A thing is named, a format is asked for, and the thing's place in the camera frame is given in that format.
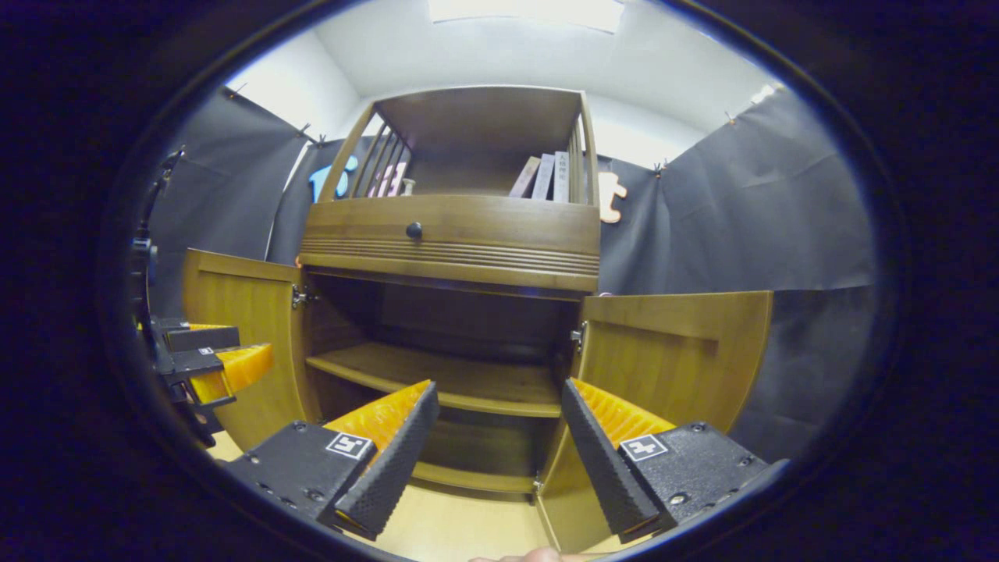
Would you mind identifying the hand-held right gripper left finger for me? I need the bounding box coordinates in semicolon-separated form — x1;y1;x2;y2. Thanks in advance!
222;380;440;542

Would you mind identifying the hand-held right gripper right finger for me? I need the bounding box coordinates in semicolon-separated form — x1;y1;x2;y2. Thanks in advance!
560;378;789;545

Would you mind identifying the wooden shoe cabinet door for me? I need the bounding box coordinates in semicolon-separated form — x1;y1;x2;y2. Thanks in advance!
535;290;775;555
181;248;322;452

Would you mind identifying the wooden double-door shoe cabinet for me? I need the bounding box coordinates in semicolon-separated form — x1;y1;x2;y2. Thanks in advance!
181;84;775;555

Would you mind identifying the wooden cabinet drawer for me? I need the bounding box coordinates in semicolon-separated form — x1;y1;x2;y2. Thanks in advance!
299;194;602;293

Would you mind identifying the wooden inner shelf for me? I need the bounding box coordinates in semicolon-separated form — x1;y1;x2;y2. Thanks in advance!
304;342;564;418

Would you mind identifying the lavender book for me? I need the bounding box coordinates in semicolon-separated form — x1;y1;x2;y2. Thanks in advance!
532;153;556;201

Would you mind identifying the black backdrop cloth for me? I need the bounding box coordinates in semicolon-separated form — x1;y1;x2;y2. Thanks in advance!
144;82;879;461

